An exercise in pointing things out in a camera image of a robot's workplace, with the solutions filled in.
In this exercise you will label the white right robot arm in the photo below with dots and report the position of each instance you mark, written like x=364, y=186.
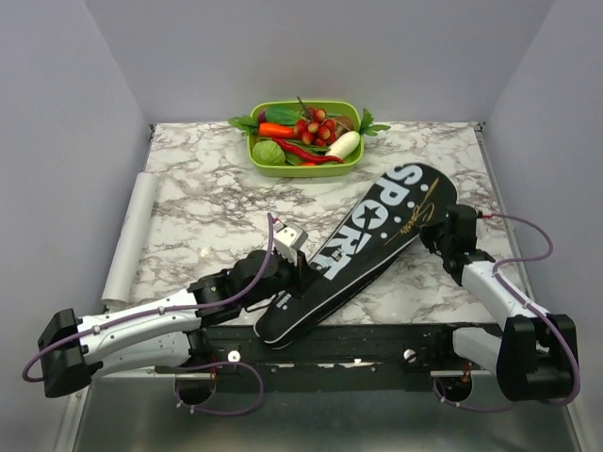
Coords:
x=536, y=357

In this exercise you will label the orange toy carrot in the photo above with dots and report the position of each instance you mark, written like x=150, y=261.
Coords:
x=275, y=130

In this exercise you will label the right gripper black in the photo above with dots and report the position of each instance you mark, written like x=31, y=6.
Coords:
x=427, y=231

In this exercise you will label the black racket cover bag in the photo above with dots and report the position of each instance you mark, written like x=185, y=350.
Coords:
x=360, y=249

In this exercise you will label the green plastic basket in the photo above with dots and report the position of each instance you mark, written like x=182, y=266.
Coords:
x=296, y=138

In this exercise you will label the white toy radish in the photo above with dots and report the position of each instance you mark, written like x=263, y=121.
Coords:
x=344, y=145

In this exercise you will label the brown toy mushroom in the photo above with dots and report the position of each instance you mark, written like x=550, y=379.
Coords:
x=345, y=122

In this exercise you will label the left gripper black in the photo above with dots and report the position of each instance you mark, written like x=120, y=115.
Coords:
x=303, y=276

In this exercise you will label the red toy chili pepper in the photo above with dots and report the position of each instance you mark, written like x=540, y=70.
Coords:
x=304, y=155

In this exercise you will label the red toy cherry bunch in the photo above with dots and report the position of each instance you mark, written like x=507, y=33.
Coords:
x=315, y=126

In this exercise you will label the white shuttlecock tube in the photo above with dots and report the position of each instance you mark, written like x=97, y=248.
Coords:
x=132, y=239

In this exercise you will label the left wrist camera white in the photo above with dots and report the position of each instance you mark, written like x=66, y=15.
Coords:
x=288, y=242

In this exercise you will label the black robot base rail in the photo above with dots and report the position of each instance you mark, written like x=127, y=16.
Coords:
x=408, y=357

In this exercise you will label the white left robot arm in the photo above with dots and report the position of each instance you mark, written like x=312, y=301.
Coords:
x=73, y=351

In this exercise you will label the green toy cabbage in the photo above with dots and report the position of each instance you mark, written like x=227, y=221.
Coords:
x=268, y=153

